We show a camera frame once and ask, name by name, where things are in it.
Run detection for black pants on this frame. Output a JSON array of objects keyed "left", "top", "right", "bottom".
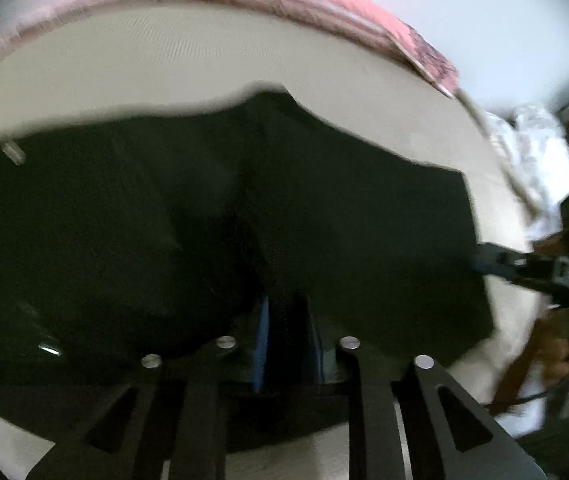
[{"left": 0, "top": 87, "right": 495, "bottom": 441}]

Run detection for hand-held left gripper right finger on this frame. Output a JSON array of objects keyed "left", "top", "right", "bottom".
[{"left": 307, "top": 295, "right": 548, "bottom": 480}]

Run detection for white dotted quilt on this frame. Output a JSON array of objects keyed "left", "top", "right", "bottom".
[{"left": 485, "top": 102, "right": 569, "bottom": 241}]

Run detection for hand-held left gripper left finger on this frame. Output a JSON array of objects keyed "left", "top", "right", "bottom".
[{"left": 24, "top": 295, "right": 271, "bottom": 480}]

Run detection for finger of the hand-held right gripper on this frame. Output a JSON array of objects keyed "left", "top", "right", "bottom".
[{"left": 475, "top": 242, "right": 560, "bottom": 292}]

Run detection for black cable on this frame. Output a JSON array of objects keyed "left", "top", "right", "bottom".
[{"left": 482, "top": 380, "right": 565, "bottom": 408}]

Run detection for beige satin blanket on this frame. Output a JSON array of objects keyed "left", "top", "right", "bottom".
[{"left": 457, "top": 87, "right": 540, "bottom": 221}]

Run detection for brown wooden bed frame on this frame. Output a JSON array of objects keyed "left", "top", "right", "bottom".
[{"left": 495, "top": 305, "right": 569, "bottom": 411}]

